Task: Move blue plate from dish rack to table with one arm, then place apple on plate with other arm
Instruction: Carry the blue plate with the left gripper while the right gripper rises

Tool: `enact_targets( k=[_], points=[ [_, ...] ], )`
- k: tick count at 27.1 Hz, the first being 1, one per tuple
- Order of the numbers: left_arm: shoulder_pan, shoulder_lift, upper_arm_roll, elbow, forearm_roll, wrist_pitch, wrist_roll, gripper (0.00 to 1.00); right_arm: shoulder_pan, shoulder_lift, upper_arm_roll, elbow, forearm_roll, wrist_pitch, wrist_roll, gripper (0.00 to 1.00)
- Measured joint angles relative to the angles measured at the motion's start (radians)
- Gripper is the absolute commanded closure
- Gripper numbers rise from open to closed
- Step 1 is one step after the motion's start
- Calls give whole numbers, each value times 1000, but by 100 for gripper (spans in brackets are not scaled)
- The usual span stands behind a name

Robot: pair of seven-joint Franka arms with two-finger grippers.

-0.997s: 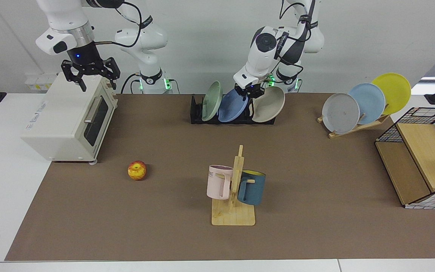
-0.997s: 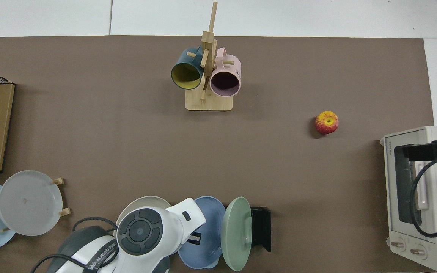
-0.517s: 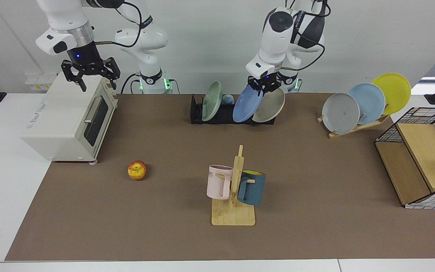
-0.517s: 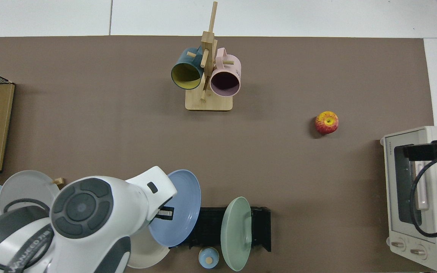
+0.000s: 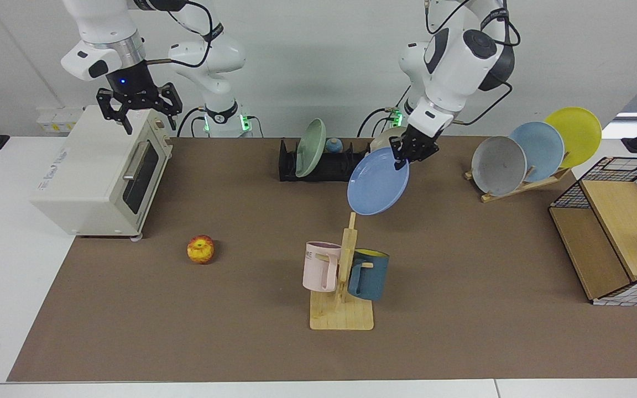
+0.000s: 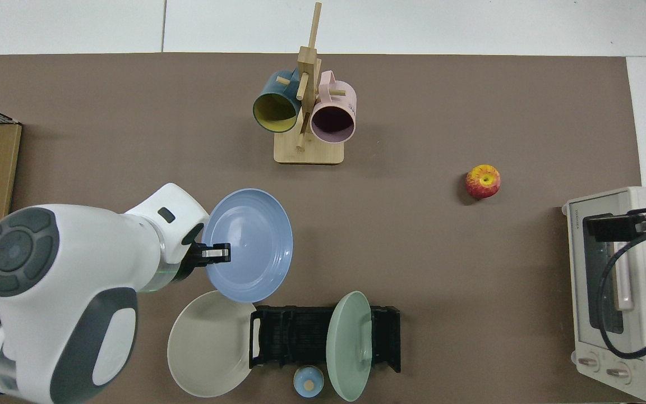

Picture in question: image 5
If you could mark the pink cup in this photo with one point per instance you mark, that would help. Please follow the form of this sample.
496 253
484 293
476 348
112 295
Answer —
318 271

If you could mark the green plate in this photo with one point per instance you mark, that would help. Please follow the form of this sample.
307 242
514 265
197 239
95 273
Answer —
310 146

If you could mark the wooden plate rack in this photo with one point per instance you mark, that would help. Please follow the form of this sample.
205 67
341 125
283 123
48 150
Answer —
539 181

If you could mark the white wall socket box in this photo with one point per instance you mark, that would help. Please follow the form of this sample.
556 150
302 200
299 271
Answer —
56 119

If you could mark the dark blue cup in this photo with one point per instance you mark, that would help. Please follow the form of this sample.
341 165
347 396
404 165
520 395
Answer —
374 279

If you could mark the black dish rack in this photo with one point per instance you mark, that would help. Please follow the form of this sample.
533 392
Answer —
329 167

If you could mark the wooden cup stand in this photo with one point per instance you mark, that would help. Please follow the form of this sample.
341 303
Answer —
340 318

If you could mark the pale toaster oven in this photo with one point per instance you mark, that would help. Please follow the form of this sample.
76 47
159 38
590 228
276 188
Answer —
89 171

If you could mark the light blue plate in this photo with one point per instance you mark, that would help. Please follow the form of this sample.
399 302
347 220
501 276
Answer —
542 146

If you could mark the grey plate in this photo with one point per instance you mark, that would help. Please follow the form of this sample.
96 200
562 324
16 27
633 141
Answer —
498 166

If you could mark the red yellow apple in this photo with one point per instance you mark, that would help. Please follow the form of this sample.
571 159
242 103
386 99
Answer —
200 250

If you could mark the small blue round thing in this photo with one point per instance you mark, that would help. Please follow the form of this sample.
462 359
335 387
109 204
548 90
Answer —
334 146

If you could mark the brown table cloth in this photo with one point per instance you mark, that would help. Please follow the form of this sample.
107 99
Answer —
241 320

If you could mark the yellow plate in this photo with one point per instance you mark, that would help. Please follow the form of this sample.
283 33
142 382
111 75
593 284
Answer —
578 132

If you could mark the beige plate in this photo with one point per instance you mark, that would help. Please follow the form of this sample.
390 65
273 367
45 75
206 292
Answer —
386 138

